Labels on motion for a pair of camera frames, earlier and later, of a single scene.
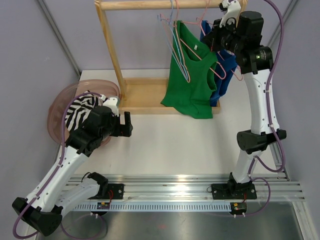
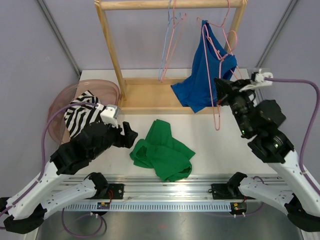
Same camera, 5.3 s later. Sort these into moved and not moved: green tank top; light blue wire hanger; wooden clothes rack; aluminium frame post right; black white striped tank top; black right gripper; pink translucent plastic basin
Moved: black right gripper; light blue wire hanger; green tank top
Not moved: aluminium frame post right; wooden clothes rack; black white striped tank top; pink translucent plastic basin
